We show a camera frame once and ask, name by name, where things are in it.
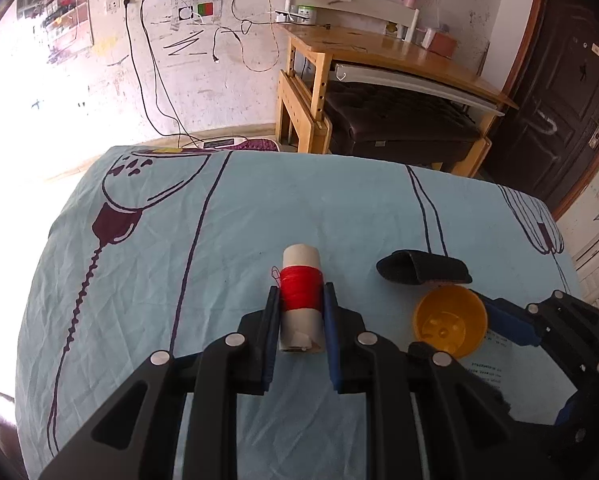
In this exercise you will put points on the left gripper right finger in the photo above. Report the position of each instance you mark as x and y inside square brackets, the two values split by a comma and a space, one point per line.
[427, 417]

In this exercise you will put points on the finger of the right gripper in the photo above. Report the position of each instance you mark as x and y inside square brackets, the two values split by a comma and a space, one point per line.
[510, 321]

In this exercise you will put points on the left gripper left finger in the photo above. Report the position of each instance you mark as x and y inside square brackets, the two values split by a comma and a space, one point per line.
[135, 433]

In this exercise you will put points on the black mesh pouch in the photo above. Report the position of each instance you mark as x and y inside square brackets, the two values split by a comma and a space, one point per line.
[413, 267]

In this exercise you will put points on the red thread spool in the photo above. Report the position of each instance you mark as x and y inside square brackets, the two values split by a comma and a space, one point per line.
[300, 282]

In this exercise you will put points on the white printed paper slip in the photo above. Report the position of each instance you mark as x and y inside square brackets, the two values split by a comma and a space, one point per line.
[530, 382]

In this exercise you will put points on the light blue patterned tablecloth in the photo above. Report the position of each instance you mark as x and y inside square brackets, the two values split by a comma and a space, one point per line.
[163, 251]

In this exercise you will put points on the dark brown entrance door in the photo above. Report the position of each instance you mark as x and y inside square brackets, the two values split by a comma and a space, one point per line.
[548, 146]

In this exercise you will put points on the dark brown tufted bench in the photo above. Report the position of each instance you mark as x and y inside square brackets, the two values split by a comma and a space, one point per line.
[397, 125]

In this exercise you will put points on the pink tissue box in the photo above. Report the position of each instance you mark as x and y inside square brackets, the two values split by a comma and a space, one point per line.
[439, 42]

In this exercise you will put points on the white power strip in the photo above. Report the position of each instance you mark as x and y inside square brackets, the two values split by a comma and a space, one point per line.
[220, 143]

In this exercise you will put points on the purple floor mat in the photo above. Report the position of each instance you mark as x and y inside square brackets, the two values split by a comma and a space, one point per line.
[257, 145]

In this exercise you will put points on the wooden desk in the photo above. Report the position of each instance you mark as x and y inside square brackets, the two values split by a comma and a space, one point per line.
[312, 54]

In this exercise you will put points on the white shelf on desk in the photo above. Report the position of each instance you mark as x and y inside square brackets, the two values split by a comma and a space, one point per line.
[404, 17]

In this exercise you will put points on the wall shelf with items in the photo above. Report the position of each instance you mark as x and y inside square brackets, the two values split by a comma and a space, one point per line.
[64, 26]

